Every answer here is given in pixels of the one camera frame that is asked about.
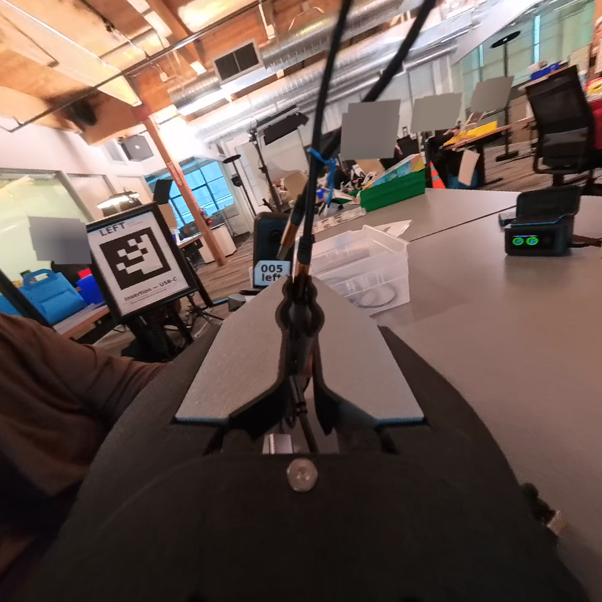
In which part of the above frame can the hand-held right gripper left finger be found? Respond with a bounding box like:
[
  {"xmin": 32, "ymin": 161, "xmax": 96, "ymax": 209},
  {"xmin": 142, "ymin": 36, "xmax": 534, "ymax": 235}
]
[{"xmin": 174, "ymin": 277, "xmax": 297, "ymax": 438}]

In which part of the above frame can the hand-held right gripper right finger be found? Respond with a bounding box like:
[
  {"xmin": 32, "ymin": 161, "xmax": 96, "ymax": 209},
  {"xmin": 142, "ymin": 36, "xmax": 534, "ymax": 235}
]
[{"xmin": 308, "ymin": 277, "xmax": 427, "ymax": 436}]

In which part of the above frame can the black usb-c cable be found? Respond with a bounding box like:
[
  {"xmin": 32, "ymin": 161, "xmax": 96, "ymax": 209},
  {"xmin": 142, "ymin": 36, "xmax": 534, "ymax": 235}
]
[{"xmin": 275, "ymin": 0, "xmax": 440, "ymax": 454}]

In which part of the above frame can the clear plastic bin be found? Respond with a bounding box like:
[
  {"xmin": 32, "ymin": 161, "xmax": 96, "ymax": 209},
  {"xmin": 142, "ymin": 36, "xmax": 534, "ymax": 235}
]
[{"xmin": 308, "ymin": 225, "xmax": 411, "ymax": 310}]

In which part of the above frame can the printed paper sheet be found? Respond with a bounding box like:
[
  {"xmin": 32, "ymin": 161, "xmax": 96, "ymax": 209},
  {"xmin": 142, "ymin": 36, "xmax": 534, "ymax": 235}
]
[{"xmin": 320, "ymin": 207, "xmax": 367, "ymax": 232}]

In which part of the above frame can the black tripod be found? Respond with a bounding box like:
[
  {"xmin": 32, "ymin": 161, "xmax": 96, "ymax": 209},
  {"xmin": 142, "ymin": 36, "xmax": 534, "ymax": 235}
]
[{"xmin": 123, "ymin": 298, "xmax": 225, "ymax": 351}]

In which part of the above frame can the small clear plastic box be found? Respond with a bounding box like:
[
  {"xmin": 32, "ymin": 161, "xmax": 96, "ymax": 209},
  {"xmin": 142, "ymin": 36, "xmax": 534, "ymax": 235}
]
[{"xmin": 325, "ymin": 249, "xmax": 374, "ymax": 288}]

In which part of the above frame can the blue twist tie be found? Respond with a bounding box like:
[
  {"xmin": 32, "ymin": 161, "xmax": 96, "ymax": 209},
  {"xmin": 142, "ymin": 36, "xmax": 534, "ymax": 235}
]
[{"xmin": 307, "ymin": 147, "xmax": 339, "ymax": 204}]

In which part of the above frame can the black studio light on stand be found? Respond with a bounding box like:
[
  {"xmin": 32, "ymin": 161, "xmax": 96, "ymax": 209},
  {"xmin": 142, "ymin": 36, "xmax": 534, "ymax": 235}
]
[{"xmin": 247, "ymin": 110, "xmax": 310, "ymax": 214}]

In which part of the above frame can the black framed marker sign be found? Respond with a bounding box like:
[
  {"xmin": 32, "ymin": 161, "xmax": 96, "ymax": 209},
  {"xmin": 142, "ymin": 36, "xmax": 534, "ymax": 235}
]
[{"xmin": 86, "ymin": 202, "xmax": 199, "ymax": 321}]

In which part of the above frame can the green plastic bin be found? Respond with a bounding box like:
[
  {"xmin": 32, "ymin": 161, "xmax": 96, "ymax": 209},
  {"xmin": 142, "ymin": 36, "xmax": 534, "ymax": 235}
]
[{"xmin": 360, "ymin": 168, "xmax": 426, "ymax": 212}]

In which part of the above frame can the round studio lamp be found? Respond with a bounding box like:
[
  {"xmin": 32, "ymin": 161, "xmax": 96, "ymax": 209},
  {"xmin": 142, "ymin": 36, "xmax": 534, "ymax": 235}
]
[{"xmin": 96, "ymin": 187, "xmax": 142, "ymax": 211}]

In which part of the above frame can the blue storage bin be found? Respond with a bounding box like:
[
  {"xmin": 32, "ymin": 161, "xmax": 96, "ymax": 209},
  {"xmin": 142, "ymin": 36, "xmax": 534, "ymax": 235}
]
[{"xmin": 75, "ymin": 267, "xmax": 105, "ymax": 306}]

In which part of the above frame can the blue carry bag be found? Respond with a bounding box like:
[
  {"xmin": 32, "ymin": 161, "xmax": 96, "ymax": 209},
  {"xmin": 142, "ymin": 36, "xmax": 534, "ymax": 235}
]
[{"xmin": 0, "ymin": 268, "xmax": 89, "ymax": 326}]

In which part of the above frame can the black charger with green display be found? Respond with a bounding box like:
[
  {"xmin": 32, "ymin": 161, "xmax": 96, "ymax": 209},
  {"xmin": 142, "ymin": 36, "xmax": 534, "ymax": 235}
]
[{"xmin": 504, "ymin": 186, "xmax": 582, "ymax": 257}]

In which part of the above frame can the black floor lamp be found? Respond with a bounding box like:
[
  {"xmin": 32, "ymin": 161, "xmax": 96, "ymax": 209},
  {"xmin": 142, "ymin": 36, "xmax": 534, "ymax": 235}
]
[{"xmin": 490, "ymin": 30, "xmax": 522, "ymax": 163}]

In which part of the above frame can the black office chair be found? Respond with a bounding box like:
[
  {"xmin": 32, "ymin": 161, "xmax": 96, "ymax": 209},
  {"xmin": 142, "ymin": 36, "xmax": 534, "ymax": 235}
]
[{"xmin": 524, "ymin": 65, "xmax": 597, "ymax": 186}]

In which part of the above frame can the coiled black cable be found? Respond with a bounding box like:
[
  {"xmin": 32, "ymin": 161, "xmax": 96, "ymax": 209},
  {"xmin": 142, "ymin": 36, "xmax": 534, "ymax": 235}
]
[{"xmin": 349, "ymin": 284, "xmax": 399, "ymax": 309}]

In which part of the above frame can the black wall box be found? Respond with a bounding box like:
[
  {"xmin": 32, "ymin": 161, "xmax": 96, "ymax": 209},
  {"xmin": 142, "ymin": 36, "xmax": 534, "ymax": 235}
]
[{"xmin": 120, "ymin": 135, "xmax": 154, "ymax": 163}]

